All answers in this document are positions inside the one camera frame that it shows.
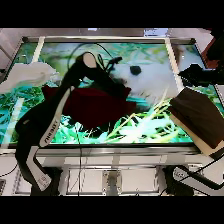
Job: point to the dark red garment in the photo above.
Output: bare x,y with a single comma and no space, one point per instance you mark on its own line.
100,108

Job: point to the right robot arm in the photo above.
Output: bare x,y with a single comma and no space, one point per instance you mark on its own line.
196,178

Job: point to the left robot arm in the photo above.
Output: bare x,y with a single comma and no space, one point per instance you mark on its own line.
50,124

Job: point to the brown garment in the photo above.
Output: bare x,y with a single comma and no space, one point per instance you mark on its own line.
200,115

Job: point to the white garment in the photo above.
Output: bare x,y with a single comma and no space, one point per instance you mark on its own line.
28,76

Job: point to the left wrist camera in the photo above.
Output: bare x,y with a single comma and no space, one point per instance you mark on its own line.
115,61

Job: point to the silver frame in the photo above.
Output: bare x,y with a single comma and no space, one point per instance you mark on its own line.
113,164

